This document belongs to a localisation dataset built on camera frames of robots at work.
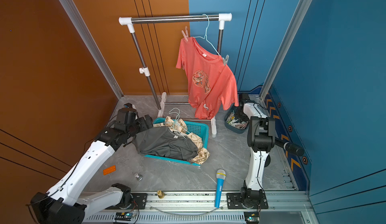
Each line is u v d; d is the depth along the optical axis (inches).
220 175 30.5
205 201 29.7
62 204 14.6
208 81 31.0
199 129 36.4
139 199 29.1
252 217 28.0
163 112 42.3
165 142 33.6
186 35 30.1
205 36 25.8
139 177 31.1
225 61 24.7
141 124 26.7
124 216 27.7
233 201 28.5
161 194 28.8
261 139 22.4
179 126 36.1
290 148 23.1
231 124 39.9
